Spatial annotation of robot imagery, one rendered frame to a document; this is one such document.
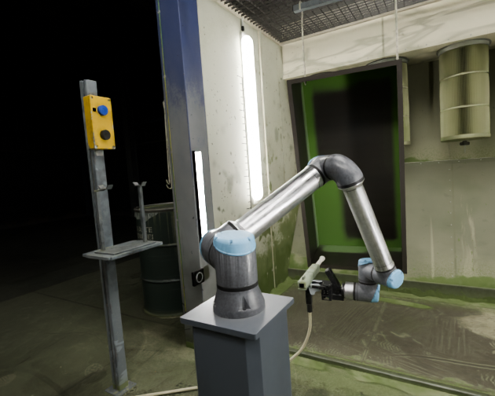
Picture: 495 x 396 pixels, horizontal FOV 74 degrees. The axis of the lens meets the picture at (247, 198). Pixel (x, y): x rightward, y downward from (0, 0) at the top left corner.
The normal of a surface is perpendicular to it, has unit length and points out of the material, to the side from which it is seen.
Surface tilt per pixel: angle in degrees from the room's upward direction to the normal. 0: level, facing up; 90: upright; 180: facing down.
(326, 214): 102
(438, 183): 57
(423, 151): 90
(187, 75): 90
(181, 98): 90
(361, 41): 90
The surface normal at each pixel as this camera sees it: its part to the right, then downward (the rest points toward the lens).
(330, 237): -0.40, 0.31
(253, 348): 0.25, 0.07
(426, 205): -0.47, -0.45
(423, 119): -0.51, 0.11
